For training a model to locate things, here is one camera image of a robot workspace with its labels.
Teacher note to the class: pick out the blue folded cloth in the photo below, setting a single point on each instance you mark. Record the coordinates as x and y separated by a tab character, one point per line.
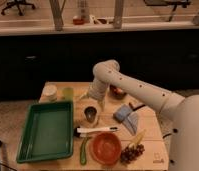
127	117

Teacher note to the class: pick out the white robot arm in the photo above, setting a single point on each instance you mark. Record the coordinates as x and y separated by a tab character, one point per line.
182	111

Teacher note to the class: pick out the black office chair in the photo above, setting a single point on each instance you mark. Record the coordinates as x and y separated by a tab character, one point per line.
17	3

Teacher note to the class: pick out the red object on shelf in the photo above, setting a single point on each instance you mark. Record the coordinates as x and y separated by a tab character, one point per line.
78	21

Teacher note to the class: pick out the white ceramic cup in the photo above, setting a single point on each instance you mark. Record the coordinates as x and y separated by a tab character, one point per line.
50	92

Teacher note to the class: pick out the bunch of dark grapes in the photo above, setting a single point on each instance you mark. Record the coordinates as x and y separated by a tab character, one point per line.
130	154

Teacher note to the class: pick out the yellow banana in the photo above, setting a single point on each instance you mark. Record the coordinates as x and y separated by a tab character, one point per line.
138	138

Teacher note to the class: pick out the orange plastic bowl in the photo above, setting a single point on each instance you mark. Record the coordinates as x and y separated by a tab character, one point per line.
105	148

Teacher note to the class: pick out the small metal cup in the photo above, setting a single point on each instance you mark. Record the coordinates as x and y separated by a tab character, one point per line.
90	113

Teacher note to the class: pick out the green plastic utensil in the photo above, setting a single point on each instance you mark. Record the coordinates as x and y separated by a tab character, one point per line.
83	159

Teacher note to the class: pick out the green plastic tray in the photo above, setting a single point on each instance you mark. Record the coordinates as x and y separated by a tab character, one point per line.
47	133

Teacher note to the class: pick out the green plastic cup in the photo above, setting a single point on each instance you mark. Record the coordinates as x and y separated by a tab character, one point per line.
67	94

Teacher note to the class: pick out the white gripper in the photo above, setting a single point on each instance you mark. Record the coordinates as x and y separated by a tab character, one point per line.
97	90

